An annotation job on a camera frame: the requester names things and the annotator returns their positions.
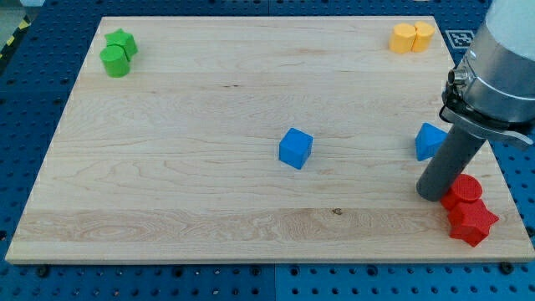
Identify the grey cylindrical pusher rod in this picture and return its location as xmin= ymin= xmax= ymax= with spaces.
xmin=415 ymin=125 xmax=486 ymax=202

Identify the yellow hexagon block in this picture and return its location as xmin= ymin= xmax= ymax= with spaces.
xmin=389 ymin=23 xmax=416 ymax=54

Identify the green cylinder block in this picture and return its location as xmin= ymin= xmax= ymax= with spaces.
xmin=99 ymin=45 xmax=130 ymax=78

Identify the blue triangle block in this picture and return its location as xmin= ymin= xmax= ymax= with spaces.
xmin=415 ymin=123 xmax=447 ymax=161

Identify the blue cube block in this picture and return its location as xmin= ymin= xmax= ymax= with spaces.
xmin=278 ymin=128 xmax=313 ymax=170

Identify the red star block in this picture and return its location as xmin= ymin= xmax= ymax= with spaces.
xmin=447 ymin=199 xmax=499 ymax=247

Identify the fiducial marker tag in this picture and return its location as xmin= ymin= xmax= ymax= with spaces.
xmin=446 ymin=29 xmax=475 ymax=49

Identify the green star block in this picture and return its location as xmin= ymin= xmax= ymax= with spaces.
xmin=104 ymin=28 xmax=138 ymax=61

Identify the wooden board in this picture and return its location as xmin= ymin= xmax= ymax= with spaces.
xmin=6 ymin=17 xmax=534 ymax=264

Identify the yellow cylinder block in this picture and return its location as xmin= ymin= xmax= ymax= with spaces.
xmin=411 ymin=21 xmax=436 ymax=53

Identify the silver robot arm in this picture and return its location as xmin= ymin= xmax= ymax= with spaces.
xmin=416 ymin=0 xmax=534 ymax=202

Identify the red cylinder block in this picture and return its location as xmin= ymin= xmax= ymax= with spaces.
xmin=441 ymin=174 xmax=483 ymax=211

